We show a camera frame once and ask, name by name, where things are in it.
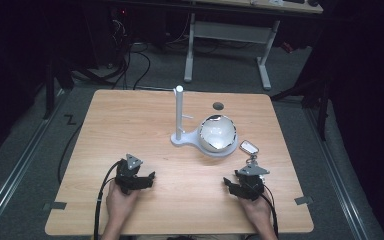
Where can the black metal stand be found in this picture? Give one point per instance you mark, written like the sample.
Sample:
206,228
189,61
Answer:
50,86
320,100

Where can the white stand with pole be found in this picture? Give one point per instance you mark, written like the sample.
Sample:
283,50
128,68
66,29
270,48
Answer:
179,113

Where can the metal floor rail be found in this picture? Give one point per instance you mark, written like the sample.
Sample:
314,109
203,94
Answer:
336,173
16,166

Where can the white bowl with silver rim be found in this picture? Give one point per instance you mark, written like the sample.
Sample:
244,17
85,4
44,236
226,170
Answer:
217,133

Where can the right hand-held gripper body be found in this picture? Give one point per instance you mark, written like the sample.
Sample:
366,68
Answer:
251,181

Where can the person's right hand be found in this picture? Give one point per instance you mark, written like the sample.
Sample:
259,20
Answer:
256,210

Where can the wooden desk with white legs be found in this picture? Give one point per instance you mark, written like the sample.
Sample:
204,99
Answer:
233,32

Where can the small red object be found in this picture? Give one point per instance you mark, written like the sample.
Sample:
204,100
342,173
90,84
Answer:
287,47

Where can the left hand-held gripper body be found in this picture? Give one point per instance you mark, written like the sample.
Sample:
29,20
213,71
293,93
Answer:
126,175

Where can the grey tape piece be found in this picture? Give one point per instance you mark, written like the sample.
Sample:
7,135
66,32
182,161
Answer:
303,200
55,206

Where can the dark round table grommet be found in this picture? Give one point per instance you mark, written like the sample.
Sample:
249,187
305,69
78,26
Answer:
218,106

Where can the person's left hand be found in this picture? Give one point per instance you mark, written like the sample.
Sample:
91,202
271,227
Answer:
118,203

